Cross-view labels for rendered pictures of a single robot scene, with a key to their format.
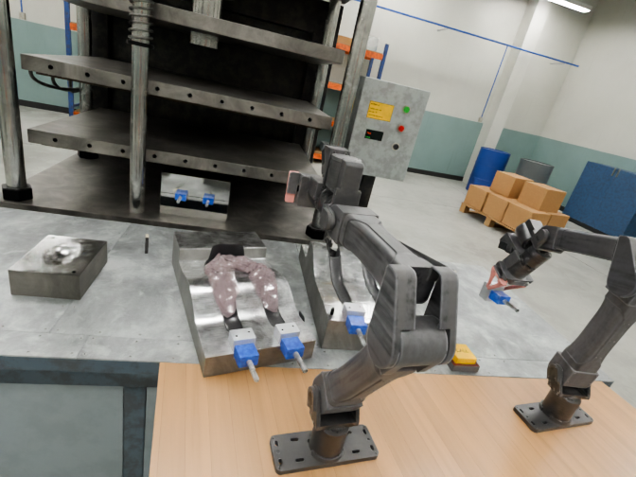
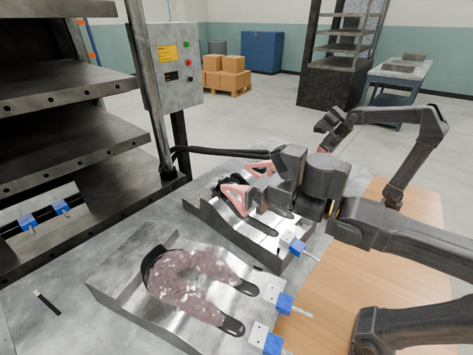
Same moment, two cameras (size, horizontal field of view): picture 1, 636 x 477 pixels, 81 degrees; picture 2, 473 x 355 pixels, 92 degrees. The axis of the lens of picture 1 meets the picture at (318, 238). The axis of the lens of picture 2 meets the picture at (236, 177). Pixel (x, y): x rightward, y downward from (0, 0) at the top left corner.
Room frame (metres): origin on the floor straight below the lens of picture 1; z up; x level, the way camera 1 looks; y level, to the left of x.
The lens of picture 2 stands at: (0.50, 0.29, 1.50)
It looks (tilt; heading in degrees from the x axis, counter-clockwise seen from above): 35 degrees down; 326
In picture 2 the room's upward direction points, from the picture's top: straight up
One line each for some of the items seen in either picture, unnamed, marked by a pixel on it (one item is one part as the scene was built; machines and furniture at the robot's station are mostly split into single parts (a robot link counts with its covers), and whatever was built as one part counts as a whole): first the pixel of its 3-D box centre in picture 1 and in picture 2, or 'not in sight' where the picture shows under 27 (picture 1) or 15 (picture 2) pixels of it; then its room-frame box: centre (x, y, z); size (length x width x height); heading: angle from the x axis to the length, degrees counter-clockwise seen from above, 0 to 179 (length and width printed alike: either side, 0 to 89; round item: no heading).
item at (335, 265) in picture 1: (353, 269); (247, 200); (1.03, -0.13, 0.92); 0.35 x 0.16 x 0.09; 15
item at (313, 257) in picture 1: (351, 280); (246, 206); (1.05, -0.13, 0.87); 0.50 x 0.26 x 0.14; 15
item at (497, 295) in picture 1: (502, 299); not in sight; (1.03, -0.59, 0.93); 0.13 x 0.05 x 0.05; 20
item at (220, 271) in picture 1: (239, 274); (191, 276); (0.88, 0.18, 0.90); 0.26 x 0.18 x 0.08; 32
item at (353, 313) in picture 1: (357, 327); (300, 249); (0.77, -0.14, 0.89); 0.13 x 0.05 x 0.05; 15
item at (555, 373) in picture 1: (569, 380); (394, 194); (0.74, -0.65, 0.90); 0.09 x 0.06 x 0.06; 100
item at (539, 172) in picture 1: (527, 185); (217, 58); (7.24, -3.64, 0.44); 0.59 x 0.59 x 0.88
